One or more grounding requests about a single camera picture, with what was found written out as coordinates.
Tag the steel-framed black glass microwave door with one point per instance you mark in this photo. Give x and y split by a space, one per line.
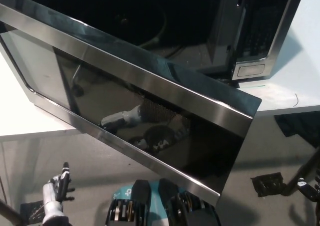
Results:
150 105

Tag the glass microwave turntable plate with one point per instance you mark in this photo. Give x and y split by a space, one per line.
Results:
160 33

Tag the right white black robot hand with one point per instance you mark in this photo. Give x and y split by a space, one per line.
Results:
310 191

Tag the black floor mat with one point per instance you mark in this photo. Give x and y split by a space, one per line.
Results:
32 212

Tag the black teal robot torso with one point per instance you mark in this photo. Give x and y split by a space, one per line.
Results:
160 206

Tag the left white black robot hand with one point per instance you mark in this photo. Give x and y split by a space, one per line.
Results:
52 196

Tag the black stainless steel microwave body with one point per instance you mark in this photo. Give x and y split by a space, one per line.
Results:
252 35

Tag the black cloth under desk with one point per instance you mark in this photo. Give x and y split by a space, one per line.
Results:
300 124

